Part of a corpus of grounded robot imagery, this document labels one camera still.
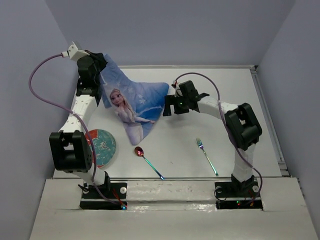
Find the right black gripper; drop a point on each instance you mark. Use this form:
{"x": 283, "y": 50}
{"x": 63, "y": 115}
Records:
{"x": 171, "y": 100}

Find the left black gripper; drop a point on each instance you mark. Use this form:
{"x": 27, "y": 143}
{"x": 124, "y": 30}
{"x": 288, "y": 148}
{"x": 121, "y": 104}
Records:
{"x": 99, "y": 58}

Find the blue princess placemat cloth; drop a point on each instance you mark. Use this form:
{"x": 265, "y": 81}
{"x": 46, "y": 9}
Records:
{"x": 138, "y": 105}

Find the iridescent fork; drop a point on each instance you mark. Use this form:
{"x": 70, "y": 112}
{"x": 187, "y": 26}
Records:
{"x": 201, "y": 146}

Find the iridescent spoon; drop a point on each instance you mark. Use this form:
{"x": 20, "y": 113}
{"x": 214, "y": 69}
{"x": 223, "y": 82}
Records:
{"x": 140, "y": 153}

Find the red and teal plate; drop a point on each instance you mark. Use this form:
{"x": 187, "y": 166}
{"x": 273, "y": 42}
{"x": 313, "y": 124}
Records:
{"x": 105, "y": 146}

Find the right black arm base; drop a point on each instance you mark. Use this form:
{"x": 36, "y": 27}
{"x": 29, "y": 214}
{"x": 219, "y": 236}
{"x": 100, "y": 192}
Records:
{"x": 228, "y": 198}

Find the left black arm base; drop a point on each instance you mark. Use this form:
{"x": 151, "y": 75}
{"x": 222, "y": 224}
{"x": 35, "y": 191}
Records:
{"x": 114, "y": 198}

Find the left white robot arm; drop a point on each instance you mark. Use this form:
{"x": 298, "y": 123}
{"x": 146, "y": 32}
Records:
{"x": 71, "y": 145}

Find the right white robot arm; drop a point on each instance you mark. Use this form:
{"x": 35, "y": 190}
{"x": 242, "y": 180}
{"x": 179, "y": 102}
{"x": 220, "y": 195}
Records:
{"x": 242, "y": 126}

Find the white foam strip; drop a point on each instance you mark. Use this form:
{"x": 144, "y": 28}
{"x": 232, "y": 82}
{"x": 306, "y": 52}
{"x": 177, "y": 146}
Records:
{"x": 170, "y": 191}

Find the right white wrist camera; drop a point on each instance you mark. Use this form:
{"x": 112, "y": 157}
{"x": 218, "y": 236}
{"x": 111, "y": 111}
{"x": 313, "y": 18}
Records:
{"x": 176, "y": 86}

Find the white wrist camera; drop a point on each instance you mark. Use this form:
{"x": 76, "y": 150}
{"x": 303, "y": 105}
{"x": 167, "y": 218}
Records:
{"x": 176, "y": 86}
{"x": 74, "y": 52}

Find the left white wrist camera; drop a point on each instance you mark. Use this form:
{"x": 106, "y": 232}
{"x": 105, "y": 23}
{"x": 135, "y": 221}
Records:
{"x": 74, "y": 52}

